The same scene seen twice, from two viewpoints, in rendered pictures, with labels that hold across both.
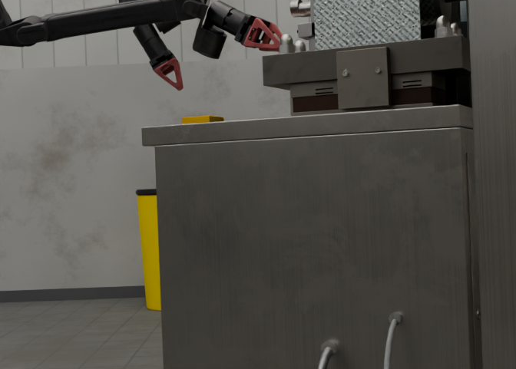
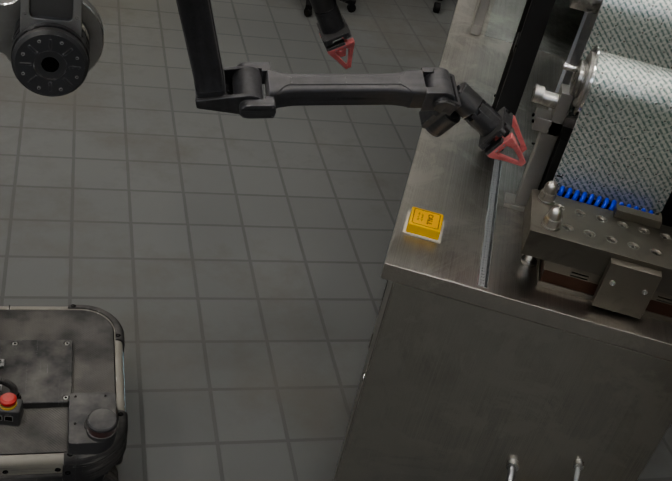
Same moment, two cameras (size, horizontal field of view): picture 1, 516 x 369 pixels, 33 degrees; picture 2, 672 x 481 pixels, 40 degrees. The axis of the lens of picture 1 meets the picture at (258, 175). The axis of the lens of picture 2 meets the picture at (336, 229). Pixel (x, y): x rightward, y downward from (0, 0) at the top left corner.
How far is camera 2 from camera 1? 156 cm
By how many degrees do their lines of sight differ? 40
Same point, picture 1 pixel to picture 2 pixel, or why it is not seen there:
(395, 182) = (623, 386)
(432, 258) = (628, 439)
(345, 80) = (609, 288)
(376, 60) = (647, 284)
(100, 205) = not seen: outside the picture
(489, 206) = not seen: outside the picture
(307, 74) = (570, 261)
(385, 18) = (640, 172)
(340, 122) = (595, 330)
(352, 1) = (614, 144)
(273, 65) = (539, 242)
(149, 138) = (391, 275)
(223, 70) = not seen: outside the picture
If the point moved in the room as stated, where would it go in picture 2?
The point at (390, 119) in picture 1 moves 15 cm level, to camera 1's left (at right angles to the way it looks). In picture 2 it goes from (643, 344) to (576, 346)
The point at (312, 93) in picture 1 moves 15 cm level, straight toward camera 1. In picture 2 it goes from (566, 274) to (594, 325)
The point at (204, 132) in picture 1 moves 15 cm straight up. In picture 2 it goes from (454, 291) to (475, 231)
